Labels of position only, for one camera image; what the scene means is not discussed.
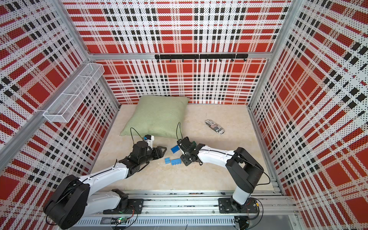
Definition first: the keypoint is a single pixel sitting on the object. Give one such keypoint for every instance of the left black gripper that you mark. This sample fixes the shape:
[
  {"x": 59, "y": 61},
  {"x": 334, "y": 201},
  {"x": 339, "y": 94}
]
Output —
[{"x": 157, "y": 152}]

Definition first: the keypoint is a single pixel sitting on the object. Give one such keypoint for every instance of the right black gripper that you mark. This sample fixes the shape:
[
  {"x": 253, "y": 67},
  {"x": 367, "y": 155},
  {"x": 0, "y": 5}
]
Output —
[{"x": 183, "y": 158}]

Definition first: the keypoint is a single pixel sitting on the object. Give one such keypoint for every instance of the blue 2x4 lego brick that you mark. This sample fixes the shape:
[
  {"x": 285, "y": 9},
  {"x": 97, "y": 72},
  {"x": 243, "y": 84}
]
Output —
[{"x": 175, "y": 149}]

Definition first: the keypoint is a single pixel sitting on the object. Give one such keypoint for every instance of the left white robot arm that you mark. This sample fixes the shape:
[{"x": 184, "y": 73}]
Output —
[{"x": 76, "y": 197}]

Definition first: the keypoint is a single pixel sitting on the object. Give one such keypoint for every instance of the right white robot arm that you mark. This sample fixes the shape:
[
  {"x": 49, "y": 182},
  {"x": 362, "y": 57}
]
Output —
[{"x": 243, "y": 168}]

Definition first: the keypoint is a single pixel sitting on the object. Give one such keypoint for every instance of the light blue 2x4 brick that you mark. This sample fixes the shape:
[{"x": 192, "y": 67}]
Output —
[{"x": 176, "y": 161}]

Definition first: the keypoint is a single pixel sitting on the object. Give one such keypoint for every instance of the green square cushion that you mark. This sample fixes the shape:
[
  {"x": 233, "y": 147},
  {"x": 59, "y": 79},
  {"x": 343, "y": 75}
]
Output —
[{"x": 157, "y": 116}]

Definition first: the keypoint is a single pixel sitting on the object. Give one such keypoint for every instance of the silver remote control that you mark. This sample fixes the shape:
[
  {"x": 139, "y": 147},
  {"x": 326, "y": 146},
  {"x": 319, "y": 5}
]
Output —
[{"x": 214, "y": 126}]

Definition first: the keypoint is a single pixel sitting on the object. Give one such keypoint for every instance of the green circuit board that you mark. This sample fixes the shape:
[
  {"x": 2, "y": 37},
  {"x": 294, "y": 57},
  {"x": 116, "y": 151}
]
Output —
[{"x": 119, "y": 220}]

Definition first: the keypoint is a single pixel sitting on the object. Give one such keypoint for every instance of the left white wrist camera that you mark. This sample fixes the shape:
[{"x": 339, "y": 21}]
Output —
[{"x": 148, "y": 139}]

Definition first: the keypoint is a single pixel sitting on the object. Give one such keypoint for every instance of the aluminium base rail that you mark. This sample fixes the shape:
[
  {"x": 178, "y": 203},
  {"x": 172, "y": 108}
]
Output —
[{"x": 175, "y": 209}]

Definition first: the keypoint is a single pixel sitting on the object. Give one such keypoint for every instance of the white wire mesh basket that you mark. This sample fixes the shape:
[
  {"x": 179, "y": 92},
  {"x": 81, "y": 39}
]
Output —
[{"x": 66, "y": 104}]

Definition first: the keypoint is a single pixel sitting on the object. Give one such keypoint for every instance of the black wall hook rail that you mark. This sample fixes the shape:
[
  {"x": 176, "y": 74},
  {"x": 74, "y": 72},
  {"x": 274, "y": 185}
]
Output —
[{"x": 200, "y": 56}]

